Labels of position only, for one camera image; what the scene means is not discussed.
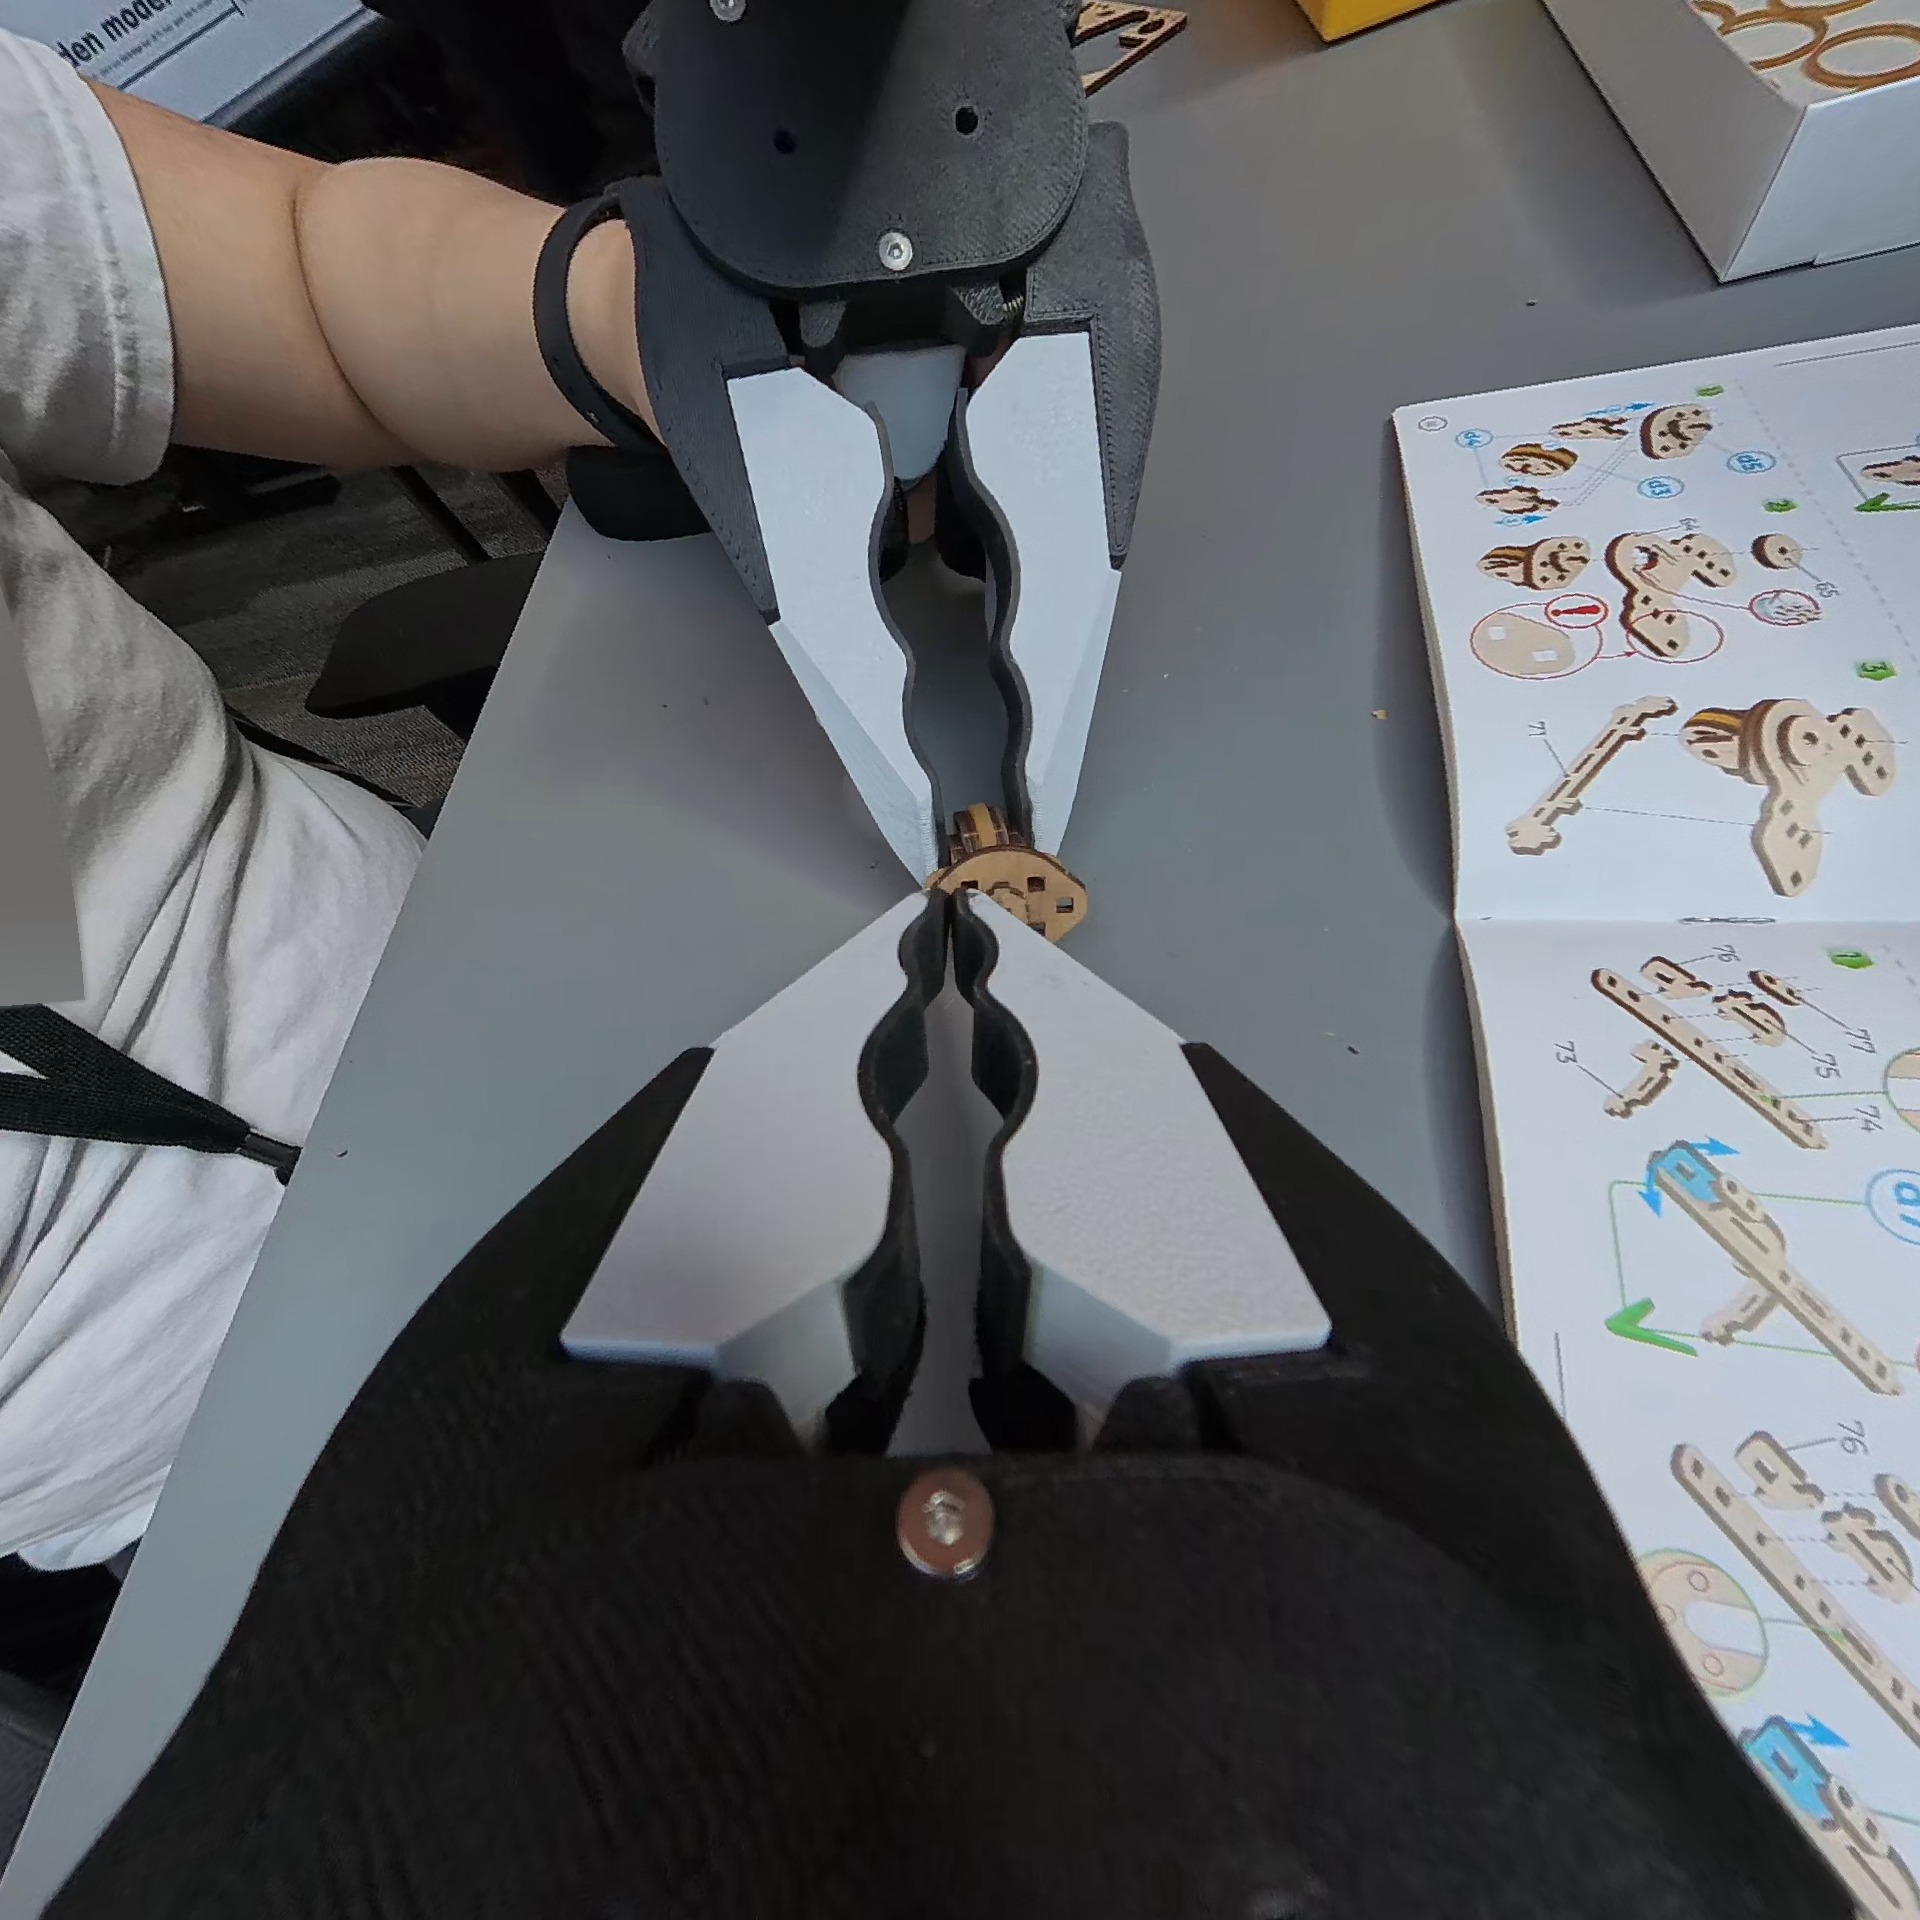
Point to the person's left forearm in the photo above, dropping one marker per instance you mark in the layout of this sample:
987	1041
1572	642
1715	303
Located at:
437	303

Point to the illustrated instruction booklet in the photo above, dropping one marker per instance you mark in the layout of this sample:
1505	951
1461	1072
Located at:
1697	1049

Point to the white cardboard box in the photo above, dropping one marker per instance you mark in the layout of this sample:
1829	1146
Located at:
1829	182

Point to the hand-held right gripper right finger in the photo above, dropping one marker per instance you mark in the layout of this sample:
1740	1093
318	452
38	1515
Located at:
1169	1200

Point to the yellow plastic bin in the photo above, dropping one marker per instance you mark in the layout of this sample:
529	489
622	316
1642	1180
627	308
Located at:
1365	15

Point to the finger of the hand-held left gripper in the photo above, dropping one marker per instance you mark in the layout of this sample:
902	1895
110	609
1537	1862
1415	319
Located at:
1061	524
819	524

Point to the laser-cut plywood parts sheet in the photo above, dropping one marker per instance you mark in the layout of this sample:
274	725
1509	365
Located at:
1125	19

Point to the small wooden model assembly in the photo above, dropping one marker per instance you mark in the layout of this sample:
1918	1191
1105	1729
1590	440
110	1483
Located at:
1003	877

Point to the grey desk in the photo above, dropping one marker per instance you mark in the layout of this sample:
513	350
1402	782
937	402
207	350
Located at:
1274	673

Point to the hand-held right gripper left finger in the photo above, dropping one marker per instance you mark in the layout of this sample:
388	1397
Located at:
721	1200

